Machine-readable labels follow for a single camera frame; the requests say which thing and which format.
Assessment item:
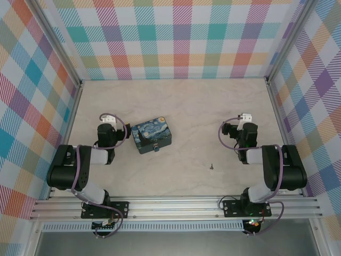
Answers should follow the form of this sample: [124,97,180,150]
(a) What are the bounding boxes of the starry night painted tin box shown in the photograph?
[131,116,174,155]

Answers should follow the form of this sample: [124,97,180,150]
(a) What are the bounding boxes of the purple left gripper cable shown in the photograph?
[93,113,129,149]

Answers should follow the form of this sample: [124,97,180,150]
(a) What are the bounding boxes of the purple gripper cable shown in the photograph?
[218,116,241,153]
[93,113,129,149]

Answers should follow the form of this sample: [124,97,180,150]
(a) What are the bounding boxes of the purple right gripper cable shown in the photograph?
[218,116,241,153]

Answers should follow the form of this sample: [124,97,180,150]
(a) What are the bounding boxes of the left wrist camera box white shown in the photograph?
[100,114,118,126]

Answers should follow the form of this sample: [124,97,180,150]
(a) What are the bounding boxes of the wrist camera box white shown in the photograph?
[237,113,253,131]
[100,114,118,126]

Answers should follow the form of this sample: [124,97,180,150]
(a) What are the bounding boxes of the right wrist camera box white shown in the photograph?
[237,113,253,131]

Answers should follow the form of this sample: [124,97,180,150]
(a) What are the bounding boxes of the aluminium table side rail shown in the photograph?
[46,79,85,201]
[265,76,307,197]

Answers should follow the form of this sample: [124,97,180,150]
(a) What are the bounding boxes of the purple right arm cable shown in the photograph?
[246,143,286,237]

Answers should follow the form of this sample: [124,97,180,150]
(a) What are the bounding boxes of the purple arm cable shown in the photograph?
[70,145,125,239]
[246,143,286,237]

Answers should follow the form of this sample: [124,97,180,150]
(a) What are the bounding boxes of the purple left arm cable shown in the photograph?
[70,145,125,239]

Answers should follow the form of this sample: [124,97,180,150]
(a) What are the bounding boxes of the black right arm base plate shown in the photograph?
[222,199,273,218]

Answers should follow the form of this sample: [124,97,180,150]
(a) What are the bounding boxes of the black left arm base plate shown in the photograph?
[80,201,130,220]

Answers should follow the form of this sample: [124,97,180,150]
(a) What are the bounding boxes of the wide aluminium mounting rail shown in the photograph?
[29,195,323,221]

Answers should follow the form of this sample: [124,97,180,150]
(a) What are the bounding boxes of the white slotted cable duct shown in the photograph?
[42,220,245,233]

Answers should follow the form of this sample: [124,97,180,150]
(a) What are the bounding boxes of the aluminium frame post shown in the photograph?
[31,0,85,89]
[264,0,316,85]

